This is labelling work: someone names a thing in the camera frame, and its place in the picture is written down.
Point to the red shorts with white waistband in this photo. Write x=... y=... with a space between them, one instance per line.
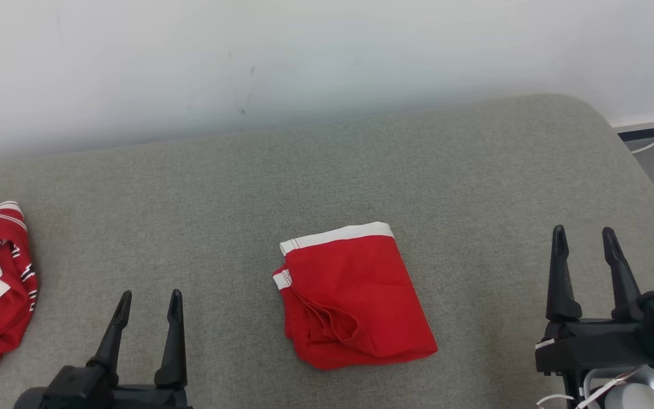
x=355 y=295

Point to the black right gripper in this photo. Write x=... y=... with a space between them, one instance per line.
x=594 y=343

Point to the dark wall baseboard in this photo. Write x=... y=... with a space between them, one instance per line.
x=653 y=129

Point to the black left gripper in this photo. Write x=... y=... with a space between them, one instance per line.
x=100 y=395

